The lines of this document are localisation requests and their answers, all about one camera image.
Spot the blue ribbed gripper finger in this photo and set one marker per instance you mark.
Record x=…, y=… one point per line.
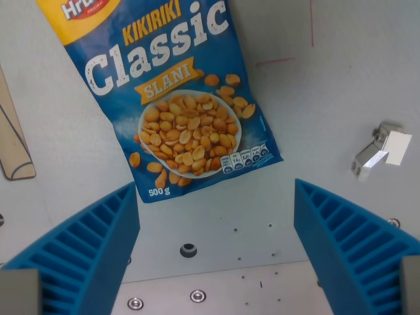
x=88, y=249
x=348, y=236

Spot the blue peanut snack bag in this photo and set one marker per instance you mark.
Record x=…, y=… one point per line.
x=170, y=98

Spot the silver table screw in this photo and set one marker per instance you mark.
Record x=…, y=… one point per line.
x=135, y=302
x=197, y=296
x=393, y=222

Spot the wooden laser-cut board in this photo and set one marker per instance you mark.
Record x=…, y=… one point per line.
x=13, y=138

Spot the metal bracket with white tag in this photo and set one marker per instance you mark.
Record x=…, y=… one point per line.
x=377, y=151

